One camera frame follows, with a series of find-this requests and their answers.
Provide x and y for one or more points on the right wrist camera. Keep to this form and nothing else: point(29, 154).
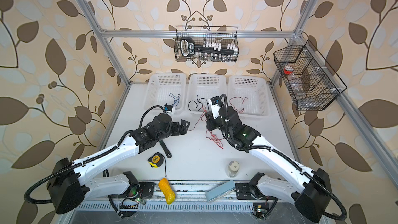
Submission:
point(214, 106)

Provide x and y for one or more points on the middle white plastic basket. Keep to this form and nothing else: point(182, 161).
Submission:
point(201, 88)

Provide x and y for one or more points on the side black wire basket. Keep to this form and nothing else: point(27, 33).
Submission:
point(314, 84)

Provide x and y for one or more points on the green black pipe wrench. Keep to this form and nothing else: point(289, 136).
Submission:
point(166, 150)

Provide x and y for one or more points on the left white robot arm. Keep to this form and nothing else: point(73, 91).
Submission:
point(73, 182)

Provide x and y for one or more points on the white plastic basket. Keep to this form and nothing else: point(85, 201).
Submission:
point(166, 88)
point(248, 95)
point(201, 88)

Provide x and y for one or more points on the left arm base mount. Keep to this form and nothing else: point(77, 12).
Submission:
point(136, 193)

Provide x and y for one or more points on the yellow black tape measure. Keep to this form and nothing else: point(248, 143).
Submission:
point(157, 160)

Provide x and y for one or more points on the black socket set rail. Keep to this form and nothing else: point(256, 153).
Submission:
point(188, 48)

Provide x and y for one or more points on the right white plastic basket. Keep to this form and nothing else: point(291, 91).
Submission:
point(248, 95)

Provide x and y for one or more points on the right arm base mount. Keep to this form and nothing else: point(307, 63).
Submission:
point(250, 191)

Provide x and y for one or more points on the back black wire basket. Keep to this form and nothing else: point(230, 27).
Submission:
point(220, 34)

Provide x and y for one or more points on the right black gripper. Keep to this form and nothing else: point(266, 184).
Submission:
point(210, 126)

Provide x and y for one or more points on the red small object in basket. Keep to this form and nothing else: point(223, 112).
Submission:
point(288, 70)

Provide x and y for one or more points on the left white plastic basket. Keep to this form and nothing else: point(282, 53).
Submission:
point(166, 88)

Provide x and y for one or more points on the light blue sharpening block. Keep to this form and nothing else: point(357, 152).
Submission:
point(220, 191)

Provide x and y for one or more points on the yellow squash toy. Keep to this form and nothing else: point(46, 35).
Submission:
point(167, 191)

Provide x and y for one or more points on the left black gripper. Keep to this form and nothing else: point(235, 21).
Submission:
point(184, 128)

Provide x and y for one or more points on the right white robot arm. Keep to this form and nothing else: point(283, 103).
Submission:
point(308, 190)

